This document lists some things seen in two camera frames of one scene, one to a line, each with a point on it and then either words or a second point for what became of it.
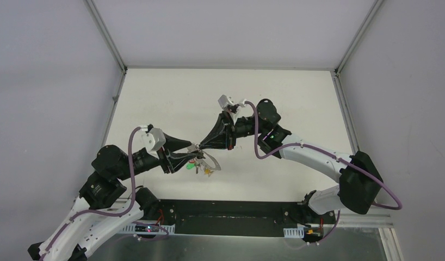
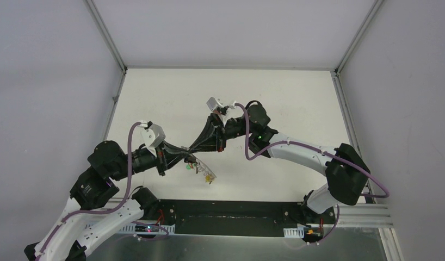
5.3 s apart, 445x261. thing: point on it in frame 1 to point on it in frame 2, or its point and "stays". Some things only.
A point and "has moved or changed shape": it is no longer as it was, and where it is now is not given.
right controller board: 313,234 stays
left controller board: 147,228 stays
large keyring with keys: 207,169 has moved or changed shape
